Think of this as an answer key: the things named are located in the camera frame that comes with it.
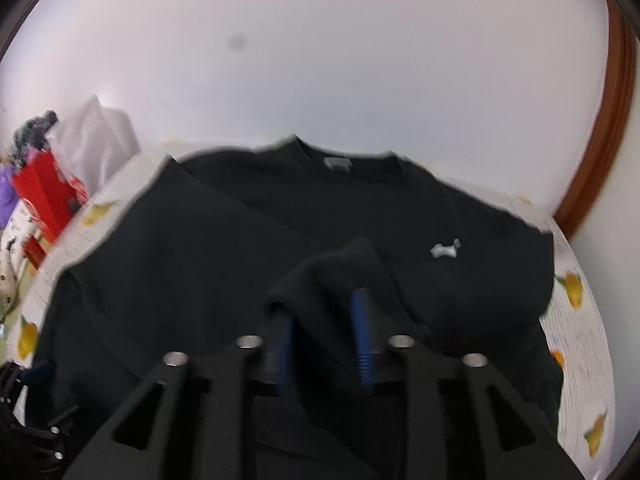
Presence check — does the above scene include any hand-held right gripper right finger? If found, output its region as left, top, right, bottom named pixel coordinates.
left=349, top=287, right=586, bottom=480

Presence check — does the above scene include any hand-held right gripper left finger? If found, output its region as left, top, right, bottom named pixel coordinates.
left=62, top=312, right=298, bottom=480

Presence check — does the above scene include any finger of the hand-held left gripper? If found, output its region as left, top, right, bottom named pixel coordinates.
left=20, top=405, right=81, bottom=463
left=0, top=360, right=55, bottom=397

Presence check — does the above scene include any black sweatshirt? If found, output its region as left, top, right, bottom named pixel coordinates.
left=22, top=134, right=566, bottom=480

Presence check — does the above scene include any white spotted cloth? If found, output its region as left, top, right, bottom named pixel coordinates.
left=0, top=205, right=41, bottom=323

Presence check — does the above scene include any red bag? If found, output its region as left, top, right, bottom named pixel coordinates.
left=11, top=152, right=91, bottom=271

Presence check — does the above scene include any fruit print tablecloth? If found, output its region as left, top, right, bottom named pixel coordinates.
left=10, top=150, right=617, bottom=480

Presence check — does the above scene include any dark grey cloth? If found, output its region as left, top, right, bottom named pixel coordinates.
left=12, top=110, right=61, bottom=161

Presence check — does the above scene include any white plastic bag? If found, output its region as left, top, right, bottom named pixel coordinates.
left=47, top=94, right=143, bottom=196

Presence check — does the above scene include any brown wooden door frame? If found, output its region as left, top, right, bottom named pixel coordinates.
left=552, top=0, right=639, bottom=241

